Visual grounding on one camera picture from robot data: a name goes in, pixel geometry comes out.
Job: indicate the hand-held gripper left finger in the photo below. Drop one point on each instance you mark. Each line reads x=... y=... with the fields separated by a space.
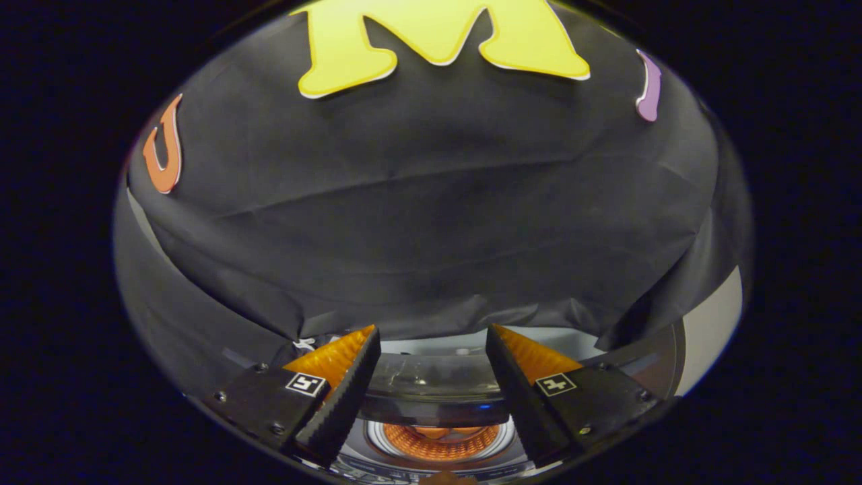
x=343 y=397

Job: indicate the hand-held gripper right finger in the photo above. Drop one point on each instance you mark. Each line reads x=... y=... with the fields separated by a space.
x=522 y=397

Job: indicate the glass washing machine lid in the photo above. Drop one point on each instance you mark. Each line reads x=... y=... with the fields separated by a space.
x=438 y=384

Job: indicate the yellow polo shirt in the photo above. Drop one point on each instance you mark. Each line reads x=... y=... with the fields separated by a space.
x=441 y=446

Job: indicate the grey washing machine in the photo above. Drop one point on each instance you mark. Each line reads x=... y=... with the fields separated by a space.
x=438 y=343

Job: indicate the grey cabinet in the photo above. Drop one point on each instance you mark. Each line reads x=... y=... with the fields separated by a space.
x=714 y=330

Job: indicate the black backdrop cloth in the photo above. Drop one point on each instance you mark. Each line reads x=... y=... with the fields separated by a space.
x=417 y=202

